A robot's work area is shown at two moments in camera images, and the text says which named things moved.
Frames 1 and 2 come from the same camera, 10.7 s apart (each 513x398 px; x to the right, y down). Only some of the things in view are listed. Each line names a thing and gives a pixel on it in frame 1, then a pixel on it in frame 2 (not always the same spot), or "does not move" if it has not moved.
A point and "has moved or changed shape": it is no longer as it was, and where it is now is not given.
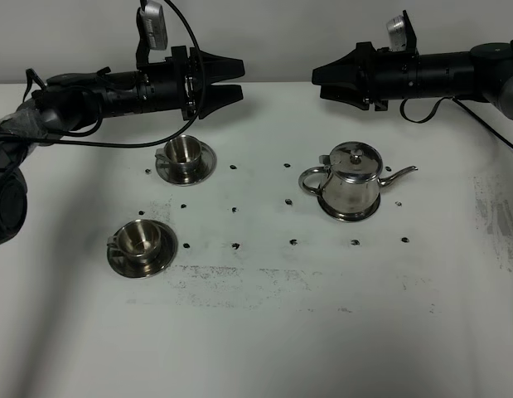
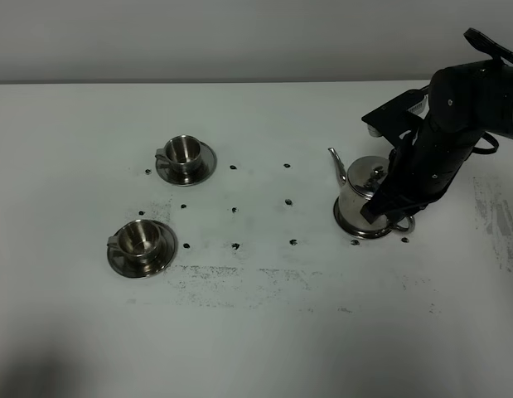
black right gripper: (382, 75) → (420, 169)
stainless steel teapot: (351, 177) has moved or changed shape
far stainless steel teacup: (182, 153) does not move
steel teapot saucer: (350, 216) → (370, 233)
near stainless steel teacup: (138, 240) does not move
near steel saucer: (123, 264) does not move
